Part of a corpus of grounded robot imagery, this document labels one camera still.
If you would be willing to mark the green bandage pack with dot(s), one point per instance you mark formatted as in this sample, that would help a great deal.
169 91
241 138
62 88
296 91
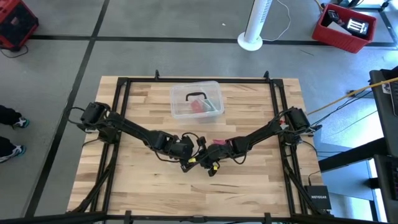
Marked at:
211 107

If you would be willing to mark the white tower fan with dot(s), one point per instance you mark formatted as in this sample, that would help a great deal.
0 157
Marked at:
256 21

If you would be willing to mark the pink elastic bandage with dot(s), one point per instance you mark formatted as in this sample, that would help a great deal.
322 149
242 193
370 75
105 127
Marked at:
219 142

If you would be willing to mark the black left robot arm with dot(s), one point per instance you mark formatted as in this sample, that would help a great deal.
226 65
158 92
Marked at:
130 126

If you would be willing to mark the black aluminium table frame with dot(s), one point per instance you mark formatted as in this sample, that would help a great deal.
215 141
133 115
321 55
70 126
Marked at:
199 80

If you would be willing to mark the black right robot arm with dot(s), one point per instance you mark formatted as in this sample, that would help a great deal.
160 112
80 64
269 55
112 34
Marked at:
267 132

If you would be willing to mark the black Netgear network switch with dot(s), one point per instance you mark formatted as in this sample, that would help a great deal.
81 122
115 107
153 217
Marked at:
317 197

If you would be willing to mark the clear plastic storage box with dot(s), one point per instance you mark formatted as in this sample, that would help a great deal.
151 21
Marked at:
178 109

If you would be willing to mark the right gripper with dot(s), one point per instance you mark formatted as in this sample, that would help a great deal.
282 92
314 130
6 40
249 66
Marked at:
219 153

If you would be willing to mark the person's feet at left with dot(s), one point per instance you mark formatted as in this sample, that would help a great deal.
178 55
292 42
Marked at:
7 115

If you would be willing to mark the red plastic crate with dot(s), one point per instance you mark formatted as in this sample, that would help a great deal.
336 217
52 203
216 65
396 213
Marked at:
335 39

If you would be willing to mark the red and black case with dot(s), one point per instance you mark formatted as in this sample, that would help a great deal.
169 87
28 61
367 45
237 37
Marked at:
18 28

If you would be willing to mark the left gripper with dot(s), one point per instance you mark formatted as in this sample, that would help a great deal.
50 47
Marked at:
183 148

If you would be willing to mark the black and white device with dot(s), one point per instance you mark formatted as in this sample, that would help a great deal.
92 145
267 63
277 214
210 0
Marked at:
357 26

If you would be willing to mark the black desk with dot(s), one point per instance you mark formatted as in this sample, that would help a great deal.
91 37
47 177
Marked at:
384 109

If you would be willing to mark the small black device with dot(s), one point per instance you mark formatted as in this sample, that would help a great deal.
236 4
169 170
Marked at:
332 15

